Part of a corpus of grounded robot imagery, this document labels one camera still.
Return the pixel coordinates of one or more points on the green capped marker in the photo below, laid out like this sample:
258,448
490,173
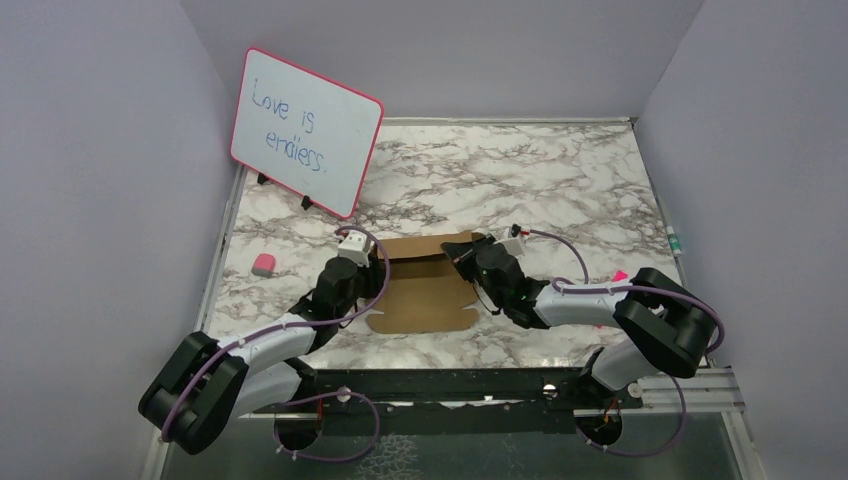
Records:
673,241

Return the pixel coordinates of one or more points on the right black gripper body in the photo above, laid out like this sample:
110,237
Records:
472,271

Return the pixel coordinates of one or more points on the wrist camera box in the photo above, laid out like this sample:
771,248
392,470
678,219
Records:
356,247
514,240

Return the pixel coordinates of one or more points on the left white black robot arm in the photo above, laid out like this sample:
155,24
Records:
207,381

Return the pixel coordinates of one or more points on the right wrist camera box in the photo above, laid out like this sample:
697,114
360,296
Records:
514,240

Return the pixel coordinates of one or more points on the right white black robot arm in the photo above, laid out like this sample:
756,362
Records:
667,328

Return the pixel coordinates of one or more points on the pink eraser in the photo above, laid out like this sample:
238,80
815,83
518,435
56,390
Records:
264,265

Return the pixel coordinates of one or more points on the brown cardboard box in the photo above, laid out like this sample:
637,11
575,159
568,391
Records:
425,293

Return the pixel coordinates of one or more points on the white board with pink frame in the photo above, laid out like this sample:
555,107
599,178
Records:
304,131

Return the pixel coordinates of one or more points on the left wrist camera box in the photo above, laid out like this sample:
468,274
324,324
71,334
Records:
356,247

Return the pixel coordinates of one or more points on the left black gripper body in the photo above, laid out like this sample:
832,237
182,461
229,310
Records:
367,284

